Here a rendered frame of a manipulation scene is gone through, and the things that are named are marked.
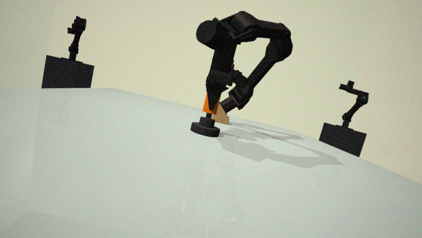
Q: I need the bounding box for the orange knob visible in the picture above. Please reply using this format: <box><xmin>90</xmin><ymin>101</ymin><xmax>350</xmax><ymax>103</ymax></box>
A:
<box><xmin>203</xmin><ymin>93</ymin><xmax>221</xmax><ymax>115</ymax></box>

